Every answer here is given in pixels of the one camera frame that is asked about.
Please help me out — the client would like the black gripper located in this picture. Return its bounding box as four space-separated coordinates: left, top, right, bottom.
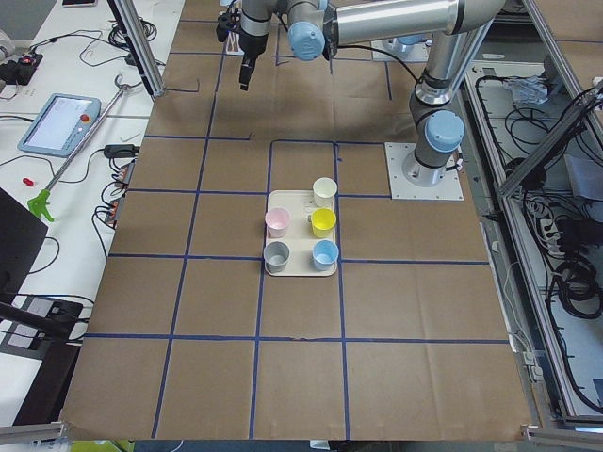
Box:
239 30 269 91

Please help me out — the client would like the pale cream plastic cup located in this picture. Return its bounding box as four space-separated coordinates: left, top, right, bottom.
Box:
312 177 338 208

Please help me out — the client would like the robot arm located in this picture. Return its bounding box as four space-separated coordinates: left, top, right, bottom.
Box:
236 0 503 187

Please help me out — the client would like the pink plastic cup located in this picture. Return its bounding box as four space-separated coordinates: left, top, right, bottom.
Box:
265 207 290 238

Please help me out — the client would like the yellow plastic cup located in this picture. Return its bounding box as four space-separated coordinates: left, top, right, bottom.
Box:
310 208 336 238

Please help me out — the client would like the grey plastic cup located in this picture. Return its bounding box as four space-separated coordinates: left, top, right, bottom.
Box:
263 241 290 274

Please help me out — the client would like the black power adapter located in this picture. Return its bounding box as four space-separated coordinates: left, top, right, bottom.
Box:
103 144 139 159

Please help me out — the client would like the cream plastic tray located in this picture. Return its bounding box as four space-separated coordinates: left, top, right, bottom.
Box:
266 190 338 277

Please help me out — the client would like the blue teach pendant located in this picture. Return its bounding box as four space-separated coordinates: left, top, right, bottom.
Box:
17 93 102 157

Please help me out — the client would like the black monitor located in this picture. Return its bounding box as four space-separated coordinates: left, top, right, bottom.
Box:
1 189 75 340

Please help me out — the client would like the white wire cup rack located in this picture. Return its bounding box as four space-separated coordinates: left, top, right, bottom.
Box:
225 33 244 57

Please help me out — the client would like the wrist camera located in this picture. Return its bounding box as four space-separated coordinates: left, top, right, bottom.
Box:
216 8 240 43

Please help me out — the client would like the aluminium frame post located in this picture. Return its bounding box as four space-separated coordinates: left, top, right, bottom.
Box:
107 0 165 99

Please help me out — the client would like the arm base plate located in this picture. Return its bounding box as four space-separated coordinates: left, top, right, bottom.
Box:
384 142 464 202
370 39 431 63

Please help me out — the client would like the green handled reacher grabber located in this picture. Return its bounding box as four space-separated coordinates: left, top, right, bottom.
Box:
27 74 132 221

